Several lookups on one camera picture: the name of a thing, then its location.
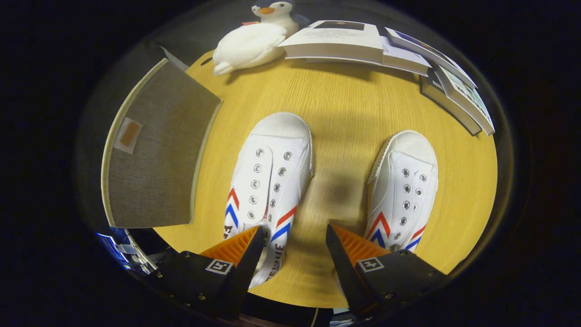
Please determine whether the grey fabric storage box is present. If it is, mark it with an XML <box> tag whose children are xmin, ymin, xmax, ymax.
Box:
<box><xmin>101</xmin><ymin>58</ymin><xmax>224</xmax><ymax>229</ymax></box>

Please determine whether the pale green cover book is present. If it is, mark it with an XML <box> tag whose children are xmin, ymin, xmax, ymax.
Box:
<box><xmin>438</xmin><ymin>66</ymin><xmax>495</xmax><ymax>136</ymax></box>

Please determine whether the blue picture cover book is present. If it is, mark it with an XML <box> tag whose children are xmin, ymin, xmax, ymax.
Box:
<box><xmin>386</xmin><ymin>27</ymin><xmax>477</xmax><ymax>89</ymax></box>

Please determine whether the white canvas shoe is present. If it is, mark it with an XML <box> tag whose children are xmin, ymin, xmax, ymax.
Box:
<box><xmin>223</xmin><ymin>112</ymin><xmax>315</xmax><ymax>289</ymax></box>
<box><xmin>364</xmin><ymin>130</ymin><xmax>439</xmax><ymax>253</ymax></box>

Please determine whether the white portrait cover book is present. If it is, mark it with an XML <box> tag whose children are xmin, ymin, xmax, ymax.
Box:
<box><xmin>278</xmin><ymin>20</ymin><xmax>384</xmax><ymax>64</ymax></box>

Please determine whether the blue lit screen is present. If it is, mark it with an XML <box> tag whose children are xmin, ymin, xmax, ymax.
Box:
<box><xmin>95</xmin><ymin>227</ymin><xmax>157</xmax><ymax>275</ymax></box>

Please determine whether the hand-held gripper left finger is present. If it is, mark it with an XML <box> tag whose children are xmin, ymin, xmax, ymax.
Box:
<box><xmin>152</xmin><ymin>225</ymin><xmax>266</xmax><ymax>321</ymax></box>

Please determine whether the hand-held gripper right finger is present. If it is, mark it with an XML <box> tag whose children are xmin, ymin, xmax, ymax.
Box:
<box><xmin>325</xmin><ymin>223</ymin><xmax>449</xmax><ymax>321</ymax></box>

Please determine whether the plain white book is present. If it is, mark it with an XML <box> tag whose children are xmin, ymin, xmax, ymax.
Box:
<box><xmin>300</xmin><ymin>36</ymin><xmax>432</xmax><ymax>76</ymax></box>

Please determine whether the dark cover book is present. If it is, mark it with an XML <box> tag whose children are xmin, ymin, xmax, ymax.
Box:
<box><xmin>420</xmin><ymin>75</ymin><xmax>482</xmax><ymax>136</ymax></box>

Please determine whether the white penguin plush toy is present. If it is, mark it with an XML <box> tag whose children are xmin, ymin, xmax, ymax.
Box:
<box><xmin>212</xmin><ymin>0</ymin><xmax>311</xmax><ymax>76</ymax></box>

